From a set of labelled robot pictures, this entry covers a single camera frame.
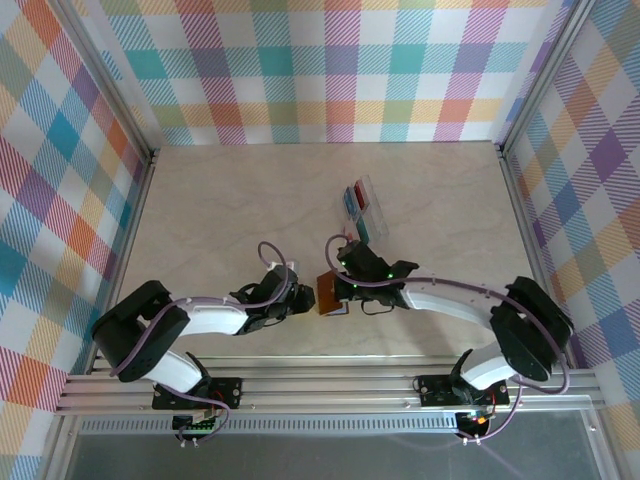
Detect clear acrylic card box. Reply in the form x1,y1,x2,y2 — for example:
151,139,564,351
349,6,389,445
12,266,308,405
338,173,392,247

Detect blue cards stack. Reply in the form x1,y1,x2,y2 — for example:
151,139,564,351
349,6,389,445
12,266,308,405
340,186,359,222

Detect green terminal controller board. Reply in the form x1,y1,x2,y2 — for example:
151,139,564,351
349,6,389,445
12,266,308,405
171,412,225,435

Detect grey metal sheet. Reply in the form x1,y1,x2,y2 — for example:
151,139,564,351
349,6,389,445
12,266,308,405
63,409,604,480

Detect orange controller board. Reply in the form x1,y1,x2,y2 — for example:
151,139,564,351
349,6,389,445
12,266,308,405
456,409,495,432

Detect aluminium frame cross rail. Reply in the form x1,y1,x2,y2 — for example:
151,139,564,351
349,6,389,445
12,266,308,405
53,367,607,417

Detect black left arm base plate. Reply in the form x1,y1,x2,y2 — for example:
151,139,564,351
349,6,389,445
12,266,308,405
151,377,245,410

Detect slotted grey cable duct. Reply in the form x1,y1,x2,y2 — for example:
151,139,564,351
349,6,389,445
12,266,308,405
79,418,460,434

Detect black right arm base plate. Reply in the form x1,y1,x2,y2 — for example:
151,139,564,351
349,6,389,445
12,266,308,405
417,373,511,407

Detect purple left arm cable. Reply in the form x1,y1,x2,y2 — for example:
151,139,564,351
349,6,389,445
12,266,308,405
110,241,297,449

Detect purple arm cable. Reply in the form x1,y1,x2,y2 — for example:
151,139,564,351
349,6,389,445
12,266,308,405
110,241,297,449
324,234,572,446

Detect aluminium frame side rail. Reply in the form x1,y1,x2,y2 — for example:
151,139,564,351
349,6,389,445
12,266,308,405
497,147,576,369
84,148,162,374

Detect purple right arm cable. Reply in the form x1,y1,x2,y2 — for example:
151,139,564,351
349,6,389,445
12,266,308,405
324,234,572,446

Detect aluminium frame corner post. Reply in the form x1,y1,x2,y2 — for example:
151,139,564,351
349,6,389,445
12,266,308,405
493,0,599,159
47,0,161,169

